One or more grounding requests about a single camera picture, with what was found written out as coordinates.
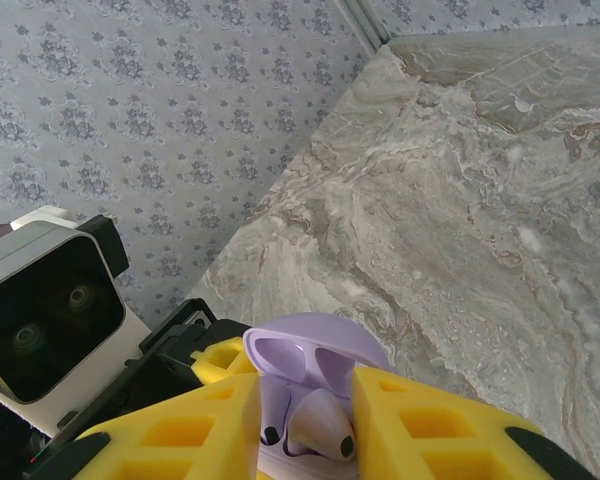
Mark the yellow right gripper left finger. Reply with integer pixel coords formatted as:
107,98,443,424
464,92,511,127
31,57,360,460
72,372,259,480

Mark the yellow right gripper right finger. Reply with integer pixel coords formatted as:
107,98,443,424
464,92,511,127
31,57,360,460
352,367,599,480

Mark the purple earbud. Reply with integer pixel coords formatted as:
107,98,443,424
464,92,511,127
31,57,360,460
259,423,287,447
285,388,357,461

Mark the purple earbud charging case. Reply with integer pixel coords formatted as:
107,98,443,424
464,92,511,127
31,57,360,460
243,312,396,480

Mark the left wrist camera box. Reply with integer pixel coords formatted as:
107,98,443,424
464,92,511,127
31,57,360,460
0,204,149,437

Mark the aluminium frame post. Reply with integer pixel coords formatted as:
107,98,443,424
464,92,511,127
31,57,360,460
338,0,392,51

